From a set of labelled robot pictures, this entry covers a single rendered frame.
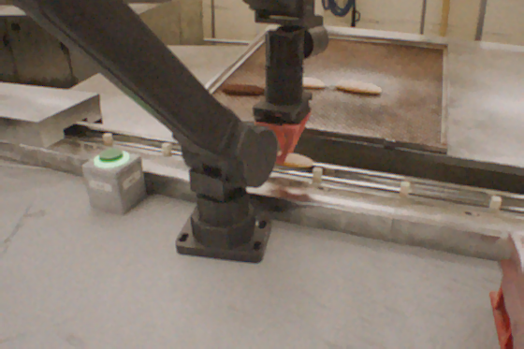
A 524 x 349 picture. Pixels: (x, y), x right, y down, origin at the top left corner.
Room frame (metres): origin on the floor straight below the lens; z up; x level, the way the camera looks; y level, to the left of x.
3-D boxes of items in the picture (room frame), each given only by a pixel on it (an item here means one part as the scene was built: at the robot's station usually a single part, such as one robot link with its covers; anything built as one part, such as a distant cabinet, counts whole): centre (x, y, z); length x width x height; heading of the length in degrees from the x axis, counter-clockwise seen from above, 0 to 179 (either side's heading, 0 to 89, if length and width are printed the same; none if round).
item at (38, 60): (4.26, 2.16, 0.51); 3.00 x 1.26 x 1.03; 70
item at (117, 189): (0.60, 0.25, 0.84); 0.08 x 0.08 x 0.11; 70
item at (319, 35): (0.67, -0.04, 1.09); 0.11 x 0.09 x 0.12; 149
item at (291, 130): (0.63, -0.02, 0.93); 0.07 x 0.07 x 0.09; 70
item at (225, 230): (0.49, 0.06, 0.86); 0.12 x 0.09 x 0.08; 81
